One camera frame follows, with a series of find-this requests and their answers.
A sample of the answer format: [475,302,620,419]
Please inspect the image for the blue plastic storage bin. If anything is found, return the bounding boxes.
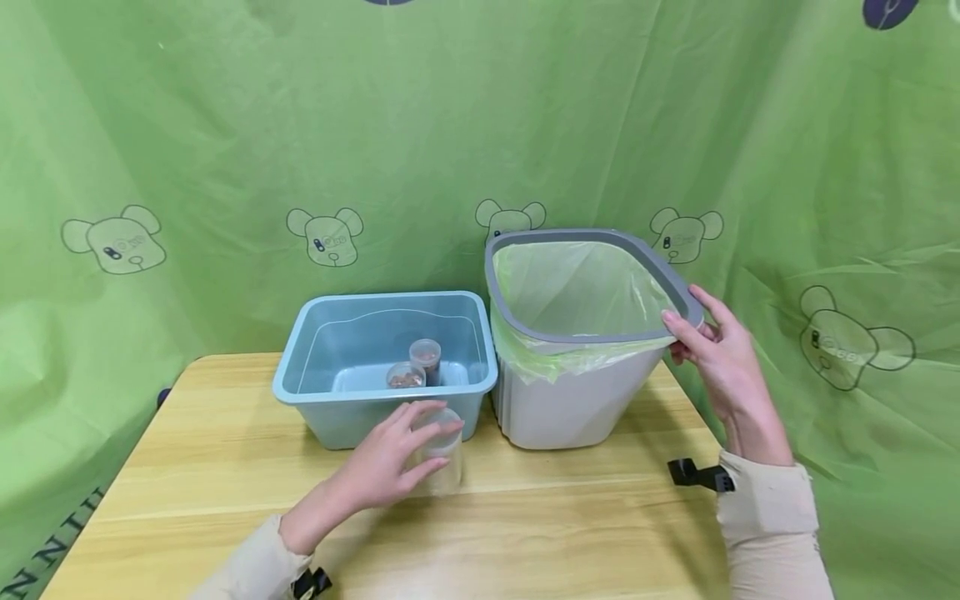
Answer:
[271,290,500,451]

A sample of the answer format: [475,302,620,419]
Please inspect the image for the green plastic bin liner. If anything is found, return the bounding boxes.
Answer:
[490,242,681,386]

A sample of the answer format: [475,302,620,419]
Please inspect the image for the person's right forearm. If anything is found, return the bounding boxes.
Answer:
[714,437,835,600]

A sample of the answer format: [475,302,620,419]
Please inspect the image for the clear plastic cup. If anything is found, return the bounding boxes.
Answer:
[408,407,466,499]

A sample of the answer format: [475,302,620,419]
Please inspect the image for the person's left forearm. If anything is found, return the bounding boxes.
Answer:
[188,479,353,600]

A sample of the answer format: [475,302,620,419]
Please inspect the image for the person's left hand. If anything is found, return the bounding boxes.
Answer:
[321,400,466,513]

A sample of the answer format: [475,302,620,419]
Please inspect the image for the white trash bin grey rim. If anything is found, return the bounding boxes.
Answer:
[484,228,706,451]

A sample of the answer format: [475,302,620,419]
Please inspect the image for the black wrist band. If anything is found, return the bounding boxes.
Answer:
[291,567,333,600]
[667,457,738,494]

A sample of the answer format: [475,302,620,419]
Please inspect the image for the small clear cup brown contents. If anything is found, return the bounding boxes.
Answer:
[385,362,428,391]
[408,338,443,387]

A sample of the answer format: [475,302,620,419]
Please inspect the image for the person's right hand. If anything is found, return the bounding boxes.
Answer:
[661,284,795,464]

